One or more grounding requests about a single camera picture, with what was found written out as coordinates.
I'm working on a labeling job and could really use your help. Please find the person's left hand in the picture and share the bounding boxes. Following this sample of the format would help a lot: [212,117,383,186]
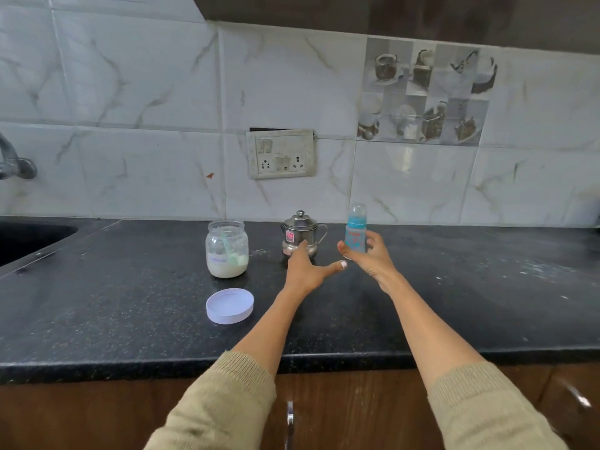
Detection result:
[283,239,348,299]

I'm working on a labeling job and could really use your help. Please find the person's right hand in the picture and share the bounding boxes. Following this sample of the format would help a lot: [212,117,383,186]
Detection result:
[337,229,400,294]

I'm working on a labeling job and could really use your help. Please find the clear printed baby bottle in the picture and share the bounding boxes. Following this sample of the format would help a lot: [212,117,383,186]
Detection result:
[344,225,368,254]

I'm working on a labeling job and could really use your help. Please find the small steel kettle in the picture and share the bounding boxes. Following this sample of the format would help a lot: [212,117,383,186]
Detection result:
[280,210,329,260]

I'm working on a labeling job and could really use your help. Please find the green plastic scoop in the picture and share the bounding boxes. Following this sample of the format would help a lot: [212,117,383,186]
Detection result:
[219,231,249,267]

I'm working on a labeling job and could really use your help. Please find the glass jar with white powder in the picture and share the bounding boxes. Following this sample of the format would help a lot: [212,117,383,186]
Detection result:
[205,219,250,279]

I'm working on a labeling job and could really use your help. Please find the lavender plastic jar lid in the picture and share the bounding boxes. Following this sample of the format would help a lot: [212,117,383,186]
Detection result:
[206,287,255,326]

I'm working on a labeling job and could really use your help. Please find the person's left forearm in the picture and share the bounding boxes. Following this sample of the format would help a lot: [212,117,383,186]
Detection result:
[142,283,314,450]

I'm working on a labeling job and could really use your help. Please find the person's right forearm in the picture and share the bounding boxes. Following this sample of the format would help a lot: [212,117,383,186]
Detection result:
[380,271,571,450]

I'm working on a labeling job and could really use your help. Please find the brown wooden cabinet door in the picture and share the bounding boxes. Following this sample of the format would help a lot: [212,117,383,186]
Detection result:
[274,362,554,450]
[0,365,282,450]
[539,362,600,450]

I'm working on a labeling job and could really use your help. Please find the dark overhead cabinet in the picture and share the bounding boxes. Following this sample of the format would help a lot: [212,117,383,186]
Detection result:
[191,0,600,56]

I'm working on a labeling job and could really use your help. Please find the black kitchen sink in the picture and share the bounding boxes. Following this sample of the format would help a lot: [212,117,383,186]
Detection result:
[0,221,79,268]

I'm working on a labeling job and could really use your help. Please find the white switch socket board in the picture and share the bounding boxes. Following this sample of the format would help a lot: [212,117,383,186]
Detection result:
[246,129,318,180]

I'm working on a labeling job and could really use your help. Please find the curved steel wall tap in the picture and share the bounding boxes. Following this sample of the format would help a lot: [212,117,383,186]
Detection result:
[0,132,38,181]

